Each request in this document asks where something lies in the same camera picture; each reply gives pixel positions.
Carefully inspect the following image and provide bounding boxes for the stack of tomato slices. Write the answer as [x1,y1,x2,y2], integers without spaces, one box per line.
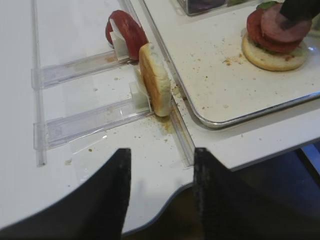
[105,10,149,61]

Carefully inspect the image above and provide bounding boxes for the purple cabbage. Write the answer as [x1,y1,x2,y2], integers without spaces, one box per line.
[188,0,225,12]

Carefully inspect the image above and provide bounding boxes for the clear left front rail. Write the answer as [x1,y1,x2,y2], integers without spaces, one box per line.
[119,0,196,169]

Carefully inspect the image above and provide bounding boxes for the white bread bun slices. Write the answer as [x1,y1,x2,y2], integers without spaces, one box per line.
[139,43,172,117]

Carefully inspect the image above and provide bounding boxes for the tomato slice on bun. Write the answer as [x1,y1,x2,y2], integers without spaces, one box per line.
[246,9,303,53]

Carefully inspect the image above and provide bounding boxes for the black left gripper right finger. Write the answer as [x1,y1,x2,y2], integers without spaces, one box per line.
[193,147,320,240]

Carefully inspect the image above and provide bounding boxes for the clear track bread lane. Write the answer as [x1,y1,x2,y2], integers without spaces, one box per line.
[33,98,153,151]

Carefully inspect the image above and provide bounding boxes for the lettuce leaf on bun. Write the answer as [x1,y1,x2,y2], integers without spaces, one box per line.
[256,0,283,12]

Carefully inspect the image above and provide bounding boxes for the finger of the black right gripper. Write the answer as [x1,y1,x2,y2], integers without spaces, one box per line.
[278,0,320,28]

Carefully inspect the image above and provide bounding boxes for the metal baking tray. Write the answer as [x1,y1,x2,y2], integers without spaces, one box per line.
[142,0,320,128]

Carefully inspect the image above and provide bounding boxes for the clear lettuce container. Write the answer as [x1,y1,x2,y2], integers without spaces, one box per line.
[169,0,265,17]

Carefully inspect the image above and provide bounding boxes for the clear rail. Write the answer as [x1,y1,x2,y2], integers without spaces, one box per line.
[119,0,196,169]
[31,0,47,167]

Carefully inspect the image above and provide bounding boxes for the meat patty slice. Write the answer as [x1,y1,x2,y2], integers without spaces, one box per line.
[260,3,312,43]

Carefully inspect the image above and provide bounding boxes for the bottom bun on tray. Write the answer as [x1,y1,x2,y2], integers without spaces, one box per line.
[242,33,309,72]

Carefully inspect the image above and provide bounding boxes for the white pusher block bread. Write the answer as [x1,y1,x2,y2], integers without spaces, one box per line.
[129,66,152,113]

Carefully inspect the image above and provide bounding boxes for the white pusher block tomato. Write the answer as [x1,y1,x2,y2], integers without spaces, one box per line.
[109,19,129,61]

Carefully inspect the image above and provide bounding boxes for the clear left back rail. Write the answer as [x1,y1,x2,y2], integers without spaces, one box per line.
[31,0,47,167]

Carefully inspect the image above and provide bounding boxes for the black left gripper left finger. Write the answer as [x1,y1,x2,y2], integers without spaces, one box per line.
[0,148,132,240]

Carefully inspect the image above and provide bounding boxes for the clear track tomato lane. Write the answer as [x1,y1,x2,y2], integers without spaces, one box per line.
[41,50,131,89]

